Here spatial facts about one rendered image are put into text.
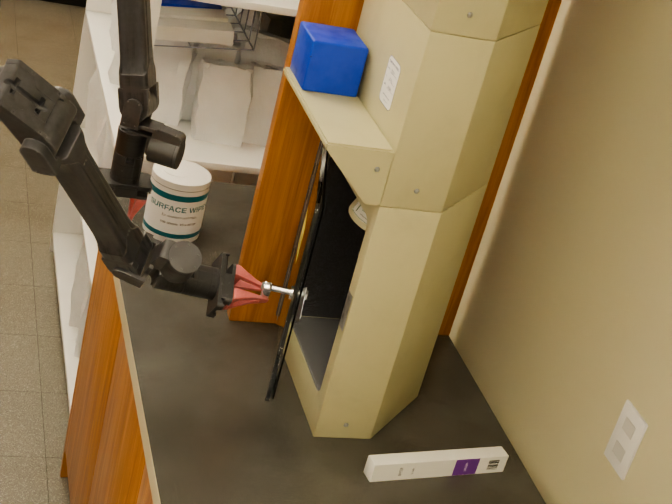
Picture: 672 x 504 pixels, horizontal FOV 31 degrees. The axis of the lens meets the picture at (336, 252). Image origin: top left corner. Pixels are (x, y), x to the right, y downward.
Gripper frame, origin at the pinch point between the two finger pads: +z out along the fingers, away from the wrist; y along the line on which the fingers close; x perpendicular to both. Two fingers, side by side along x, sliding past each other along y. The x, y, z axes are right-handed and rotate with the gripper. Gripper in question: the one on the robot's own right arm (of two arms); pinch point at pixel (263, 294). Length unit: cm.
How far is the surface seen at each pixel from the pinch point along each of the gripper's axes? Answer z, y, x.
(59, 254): -9, 83, 209
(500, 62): 21, 29, -46
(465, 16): 10, 29, -53
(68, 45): -4, 259, 361
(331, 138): -2.1, 14.6, -33.3
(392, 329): 20.6, -5.4, -9.9
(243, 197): 14, 51, 68
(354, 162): 2.3, 11.8, -32.6
